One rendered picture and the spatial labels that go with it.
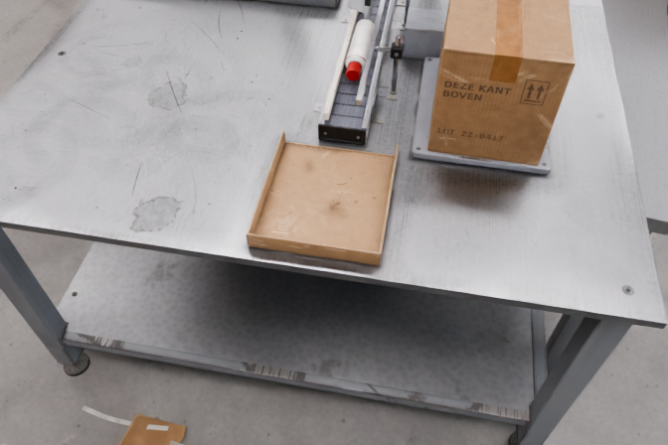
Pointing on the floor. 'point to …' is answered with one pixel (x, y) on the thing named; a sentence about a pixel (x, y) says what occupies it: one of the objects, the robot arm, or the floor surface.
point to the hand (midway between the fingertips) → (368, 18)
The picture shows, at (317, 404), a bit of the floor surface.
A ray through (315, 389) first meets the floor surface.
